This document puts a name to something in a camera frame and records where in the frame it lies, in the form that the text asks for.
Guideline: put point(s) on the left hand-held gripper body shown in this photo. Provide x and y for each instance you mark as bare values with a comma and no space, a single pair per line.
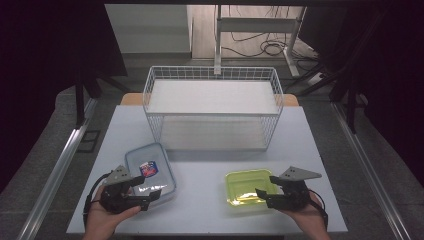
115,196

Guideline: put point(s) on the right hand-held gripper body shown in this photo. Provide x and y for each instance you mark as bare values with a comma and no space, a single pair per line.
295,196

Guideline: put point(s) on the clear container with bluish lid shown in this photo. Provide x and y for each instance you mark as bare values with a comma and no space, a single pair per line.
151,166

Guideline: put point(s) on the clear plastic container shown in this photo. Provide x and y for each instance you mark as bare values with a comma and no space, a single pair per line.
250,205

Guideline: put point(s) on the green plastic container lid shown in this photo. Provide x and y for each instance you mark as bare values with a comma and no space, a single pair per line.
245,185

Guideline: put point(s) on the person's right hand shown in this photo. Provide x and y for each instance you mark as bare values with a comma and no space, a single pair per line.
311,216

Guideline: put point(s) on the person's left hand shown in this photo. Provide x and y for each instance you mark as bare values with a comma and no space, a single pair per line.
101,220

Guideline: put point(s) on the black floor plate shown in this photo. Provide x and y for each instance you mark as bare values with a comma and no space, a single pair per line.
89,141

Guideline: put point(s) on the tan wooden board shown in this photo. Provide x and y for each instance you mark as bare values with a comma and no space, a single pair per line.
128,99

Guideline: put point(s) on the black stand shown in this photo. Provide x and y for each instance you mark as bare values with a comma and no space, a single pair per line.
80,100

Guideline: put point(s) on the white power strip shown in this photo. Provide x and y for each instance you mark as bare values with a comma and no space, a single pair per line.
316,78

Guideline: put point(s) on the black curtain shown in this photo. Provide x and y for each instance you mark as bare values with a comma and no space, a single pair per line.
40,66
390,73

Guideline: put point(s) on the white cabinet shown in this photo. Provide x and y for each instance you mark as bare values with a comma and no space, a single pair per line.
150,28

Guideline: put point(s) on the metal rail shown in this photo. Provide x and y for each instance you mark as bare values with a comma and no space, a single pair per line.
56,173
363,160

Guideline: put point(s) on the white metal desk frame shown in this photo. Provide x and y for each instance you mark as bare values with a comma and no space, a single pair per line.
256,25

